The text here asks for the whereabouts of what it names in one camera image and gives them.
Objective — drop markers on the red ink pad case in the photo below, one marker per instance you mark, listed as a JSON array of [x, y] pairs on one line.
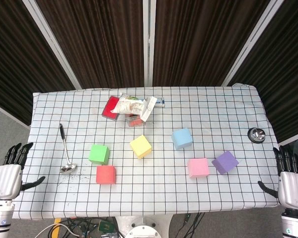
[[109, 107]]

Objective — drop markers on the dark brown partition panel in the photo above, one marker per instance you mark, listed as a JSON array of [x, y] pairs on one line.
[[15, 62], [283, 74], [89, 37], [201, 37]]

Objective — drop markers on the small metal bowl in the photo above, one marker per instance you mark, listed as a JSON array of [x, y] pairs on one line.
[[256, 135]]

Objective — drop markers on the green circuit board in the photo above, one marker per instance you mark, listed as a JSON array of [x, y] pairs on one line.
[[105, 226]]

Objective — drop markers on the purple foam cube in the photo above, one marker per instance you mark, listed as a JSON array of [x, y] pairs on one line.
[[224, 162]]

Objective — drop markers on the clear box red pieces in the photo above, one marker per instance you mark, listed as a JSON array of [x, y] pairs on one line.
[[135, 122]]

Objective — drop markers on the yellow foam cube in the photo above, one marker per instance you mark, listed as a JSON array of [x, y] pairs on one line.
[[140, 146]]

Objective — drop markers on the blue white wrapped packet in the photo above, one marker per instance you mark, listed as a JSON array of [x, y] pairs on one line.
[[161, 101]]

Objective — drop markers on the crumpled white snack bag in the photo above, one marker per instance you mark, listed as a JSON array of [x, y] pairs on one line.
[[129, 106]]

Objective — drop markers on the red foam cube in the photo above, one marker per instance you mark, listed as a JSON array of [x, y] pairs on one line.
[[105, 174]]

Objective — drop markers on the light blue foam cube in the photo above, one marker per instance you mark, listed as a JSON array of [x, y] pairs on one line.
[[181, 138]]

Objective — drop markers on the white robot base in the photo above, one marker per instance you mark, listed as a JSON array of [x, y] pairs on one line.
[[144, 230]]

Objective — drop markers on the green foam cube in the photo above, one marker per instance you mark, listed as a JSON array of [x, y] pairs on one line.
[[98, 154]]

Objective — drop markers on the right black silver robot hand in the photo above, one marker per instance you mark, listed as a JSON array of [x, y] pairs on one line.
[[291, 188]]

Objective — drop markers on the pink foam cube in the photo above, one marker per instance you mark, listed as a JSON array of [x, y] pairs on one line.
[[198, 168]]

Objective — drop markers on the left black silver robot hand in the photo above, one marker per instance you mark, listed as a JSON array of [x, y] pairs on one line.
[[6, 181]]

